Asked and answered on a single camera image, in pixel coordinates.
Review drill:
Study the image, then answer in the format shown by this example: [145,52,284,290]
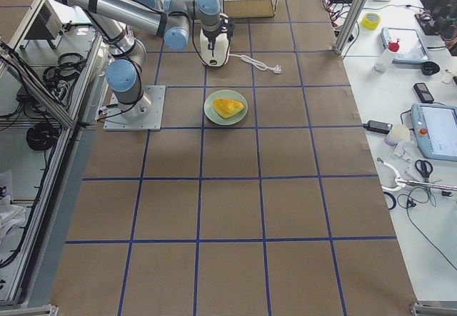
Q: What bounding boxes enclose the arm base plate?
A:
[103,85,166,131]

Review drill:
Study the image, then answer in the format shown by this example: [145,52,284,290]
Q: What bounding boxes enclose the white cup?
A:
[384,124,411,146]

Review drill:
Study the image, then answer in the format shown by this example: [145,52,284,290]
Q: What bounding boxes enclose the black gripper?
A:
[201,13,235,58]

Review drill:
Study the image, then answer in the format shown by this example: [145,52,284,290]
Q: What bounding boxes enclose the black power adapter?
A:
[363,120,393,134]

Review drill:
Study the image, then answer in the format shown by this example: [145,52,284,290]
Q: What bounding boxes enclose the white toaster power cable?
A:
[228,53,284,76]

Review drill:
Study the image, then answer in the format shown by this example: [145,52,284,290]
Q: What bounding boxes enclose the light green plate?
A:
[204,89,248,126]

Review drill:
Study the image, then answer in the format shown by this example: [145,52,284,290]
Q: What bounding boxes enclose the black handled scissors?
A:
[414,159,433,183]

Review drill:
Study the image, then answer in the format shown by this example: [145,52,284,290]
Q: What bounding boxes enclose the blue teach pendant far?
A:
[381,27,431,64]

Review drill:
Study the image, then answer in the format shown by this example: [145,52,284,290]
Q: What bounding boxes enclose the red capped plastic bottle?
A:
[373,37,400,73]

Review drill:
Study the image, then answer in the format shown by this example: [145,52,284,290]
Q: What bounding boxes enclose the blue teach pendant near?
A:
[411,103,456,162]

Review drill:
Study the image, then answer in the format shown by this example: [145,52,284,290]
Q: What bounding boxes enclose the aluminium frame post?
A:
[333,0,366,55]

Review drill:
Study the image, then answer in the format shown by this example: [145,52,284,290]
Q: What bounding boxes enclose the yellow tape roll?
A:
[361,12,381,31]

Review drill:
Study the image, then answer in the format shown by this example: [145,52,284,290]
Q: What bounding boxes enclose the blue teach pendant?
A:
[381,27,431,64]
[411,103,456,162]

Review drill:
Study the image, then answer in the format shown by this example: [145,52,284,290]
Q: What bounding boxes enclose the golden triangular pastry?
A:
[212,98,244,119]

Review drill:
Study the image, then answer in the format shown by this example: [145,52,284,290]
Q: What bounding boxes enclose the white two-slot toaster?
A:
[199,30,230,68]

